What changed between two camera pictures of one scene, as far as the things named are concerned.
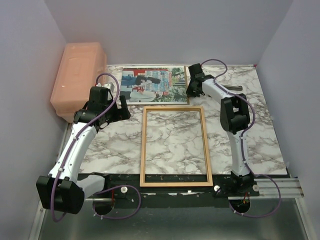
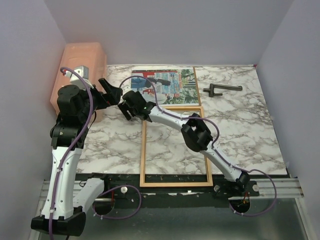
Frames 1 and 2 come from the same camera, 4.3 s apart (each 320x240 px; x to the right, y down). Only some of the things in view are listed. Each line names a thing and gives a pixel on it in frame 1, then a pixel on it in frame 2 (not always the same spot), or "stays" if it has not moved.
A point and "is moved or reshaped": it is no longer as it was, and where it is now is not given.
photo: [154, 85] is moved or reshaped
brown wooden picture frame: [142, 183] stays
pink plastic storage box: [83, 66] stays
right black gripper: [189, 93] -> [125, 108]
